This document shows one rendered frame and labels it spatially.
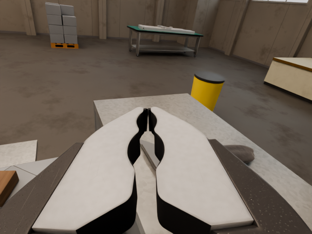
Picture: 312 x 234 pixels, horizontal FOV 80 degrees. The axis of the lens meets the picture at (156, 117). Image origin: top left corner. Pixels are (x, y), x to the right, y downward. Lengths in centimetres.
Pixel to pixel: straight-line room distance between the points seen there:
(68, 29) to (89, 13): 246
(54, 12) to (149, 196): 661
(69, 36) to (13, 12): 271
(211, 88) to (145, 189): 236
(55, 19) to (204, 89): 527
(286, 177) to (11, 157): 125
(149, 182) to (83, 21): 882
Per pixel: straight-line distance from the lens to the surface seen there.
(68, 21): 694
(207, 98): 288
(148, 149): 68
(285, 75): 601
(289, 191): 80
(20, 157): 123
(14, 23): 920
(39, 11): 909
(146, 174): 63
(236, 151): 80
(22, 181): 93
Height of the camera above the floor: 151
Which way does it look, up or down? 30 degrees down
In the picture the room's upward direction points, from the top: 8 degrees clockwise
